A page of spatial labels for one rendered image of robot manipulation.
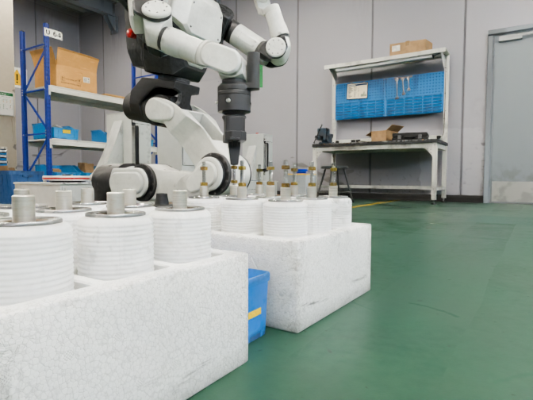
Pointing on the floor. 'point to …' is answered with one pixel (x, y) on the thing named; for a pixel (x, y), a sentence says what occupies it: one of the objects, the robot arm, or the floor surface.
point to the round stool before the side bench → (337, 181)
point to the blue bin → (257, 302)
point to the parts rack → (50, 93)
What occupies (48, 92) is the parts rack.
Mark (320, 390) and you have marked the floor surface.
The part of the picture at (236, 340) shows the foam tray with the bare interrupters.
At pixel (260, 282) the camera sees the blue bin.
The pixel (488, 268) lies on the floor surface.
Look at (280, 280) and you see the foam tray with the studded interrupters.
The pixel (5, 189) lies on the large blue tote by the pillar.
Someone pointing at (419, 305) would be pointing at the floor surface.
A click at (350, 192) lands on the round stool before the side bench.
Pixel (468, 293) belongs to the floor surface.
